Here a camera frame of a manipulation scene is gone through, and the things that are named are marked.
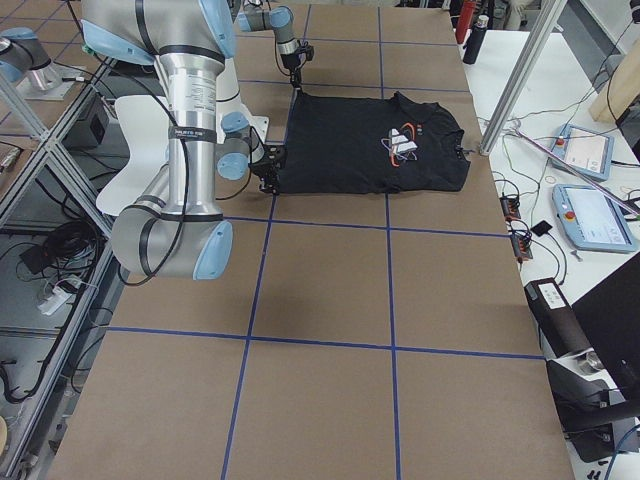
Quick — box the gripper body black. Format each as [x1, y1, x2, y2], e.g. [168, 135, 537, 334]
[278, 43, 315, 71]
[249, 144, 287, 185]

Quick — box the black graphic t-shirt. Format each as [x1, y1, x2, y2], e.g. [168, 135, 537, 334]
[278, 93, 470, 194]

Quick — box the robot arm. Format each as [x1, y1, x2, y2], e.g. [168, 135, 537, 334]
[81, 1, 265, 280]
[236, 1, 315, 91]

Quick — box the white plastic chair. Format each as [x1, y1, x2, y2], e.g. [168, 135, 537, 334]
[96, 95, 169, 217]

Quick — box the brown paper table cover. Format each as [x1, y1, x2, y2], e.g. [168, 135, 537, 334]
[47, 4, 576, 480]

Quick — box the red water bottle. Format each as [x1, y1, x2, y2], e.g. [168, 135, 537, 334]
[456, 0, 476, 42]

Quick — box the black water bottle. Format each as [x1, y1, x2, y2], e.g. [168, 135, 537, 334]
[462, 15, 490, 65]

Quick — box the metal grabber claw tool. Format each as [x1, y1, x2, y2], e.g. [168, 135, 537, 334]
[513, 129, 640, 218]

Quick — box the white power strip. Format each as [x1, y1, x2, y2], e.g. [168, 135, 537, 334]
[38, 275, 82, 316]

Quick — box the orange connector board near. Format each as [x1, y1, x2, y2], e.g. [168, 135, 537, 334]
[510, 231, 533, 264]

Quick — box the small black square pad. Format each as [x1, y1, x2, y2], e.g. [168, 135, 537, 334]
[530, 221, 553, 237]

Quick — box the teach pendant tablet far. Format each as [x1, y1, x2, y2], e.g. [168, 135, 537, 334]
[551, 124, 614, 182]

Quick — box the teach pendant tablet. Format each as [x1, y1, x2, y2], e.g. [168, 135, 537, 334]
[552, 184, 638, 253]
[551, 124, 614, 182]

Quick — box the black box with label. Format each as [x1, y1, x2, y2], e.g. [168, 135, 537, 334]
[524, 278, 592, 359]

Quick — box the teach pendant tablet near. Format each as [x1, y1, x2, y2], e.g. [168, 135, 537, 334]
[552, 184, 638, 253]

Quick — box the black monitor stand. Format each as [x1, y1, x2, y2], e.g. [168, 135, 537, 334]
[547, 255, 639, 462]

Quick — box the aluminium frame post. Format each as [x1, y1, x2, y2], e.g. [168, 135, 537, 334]
[479, 0, 567, 156]

